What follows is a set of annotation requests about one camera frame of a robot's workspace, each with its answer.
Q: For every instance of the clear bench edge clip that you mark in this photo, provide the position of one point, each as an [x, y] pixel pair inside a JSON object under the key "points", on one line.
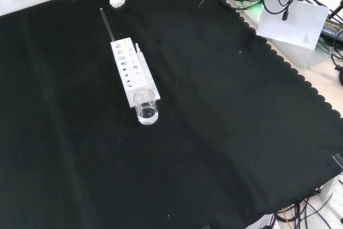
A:
{"points": [[338, 160]]}

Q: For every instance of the black bench cloth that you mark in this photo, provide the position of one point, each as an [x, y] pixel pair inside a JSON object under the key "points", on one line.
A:
{"points": [[187, 132]]}

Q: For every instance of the clear glass rod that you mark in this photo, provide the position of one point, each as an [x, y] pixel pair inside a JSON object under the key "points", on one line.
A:
{"points": [[107, 25]]}

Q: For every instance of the black power adapter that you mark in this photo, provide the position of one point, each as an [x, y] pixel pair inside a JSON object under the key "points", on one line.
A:
{"points": [[332, 29]]}

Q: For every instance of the pale board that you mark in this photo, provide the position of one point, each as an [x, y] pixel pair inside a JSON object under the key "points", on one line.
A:
{"points": [[292, 22]]}

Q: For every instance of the small clear glass beaker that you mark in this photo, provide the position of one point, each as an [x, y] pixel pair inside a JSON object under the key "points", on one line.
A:
{"points": [[146, 111]]}

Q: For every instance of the white test tube rack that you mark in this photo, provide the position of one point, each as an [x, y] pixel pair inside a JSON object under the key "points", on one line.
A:
{"points": [[131, 70]]}

